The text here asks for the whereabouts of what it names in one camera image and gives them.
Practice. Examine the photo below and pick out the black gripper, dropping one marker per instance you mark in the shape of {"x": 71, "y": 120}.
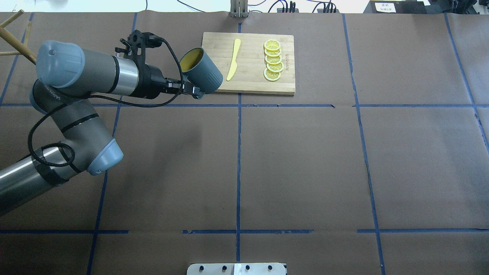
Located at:
{"x": 150, "y": 81}

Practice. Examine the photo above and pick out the dark teal mug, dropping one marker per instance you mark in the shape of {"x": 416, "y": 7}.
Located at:
{"x": 199, "y": 70}

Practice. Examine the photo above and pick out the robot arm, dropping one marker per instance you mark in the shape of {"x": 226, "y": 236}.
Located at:
{"x": 71, "y": 138}

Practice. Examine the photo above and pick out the wooden cup storage rack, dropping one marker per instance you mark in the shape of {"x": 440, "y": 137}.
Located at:
{"x": 21, "y": 48}

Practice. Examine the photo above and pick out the yellow plastic knife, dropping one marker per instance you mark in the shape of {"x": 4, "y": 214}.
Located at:
{"x": 233, "y": 64}

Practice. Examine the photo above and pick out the bamboo cutting board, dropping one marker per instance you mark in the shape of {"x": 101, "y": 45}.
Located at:
{"x": 249, "y": 76}

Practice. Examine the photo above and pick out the lemon slice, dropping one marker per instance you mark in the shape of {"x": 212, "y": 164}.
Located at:
{"x": 271, "y": 75}
{"x": 272, "y": 45}
{"x": 272, "y": 53}
{"x": 273, "y": 60}
{"x": 275, "y": 68}

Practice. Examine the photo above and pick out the black power box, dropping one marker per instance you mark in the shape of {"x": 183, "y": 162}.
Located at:
{"x": 395, "y": 6}

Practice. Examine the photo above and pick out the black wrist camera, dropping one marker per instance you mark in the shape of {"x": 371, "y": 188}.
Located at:
{"x": 136, "y": 44}

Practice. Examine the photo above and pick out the aluminium frame post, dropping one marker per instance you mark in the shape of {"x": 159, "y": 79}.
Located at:
{"x": 239, "y": 9}

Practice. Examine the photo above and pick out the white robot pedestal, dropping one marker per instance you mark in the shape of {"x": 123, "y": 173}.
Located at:
{"x": 260, "y": 268}

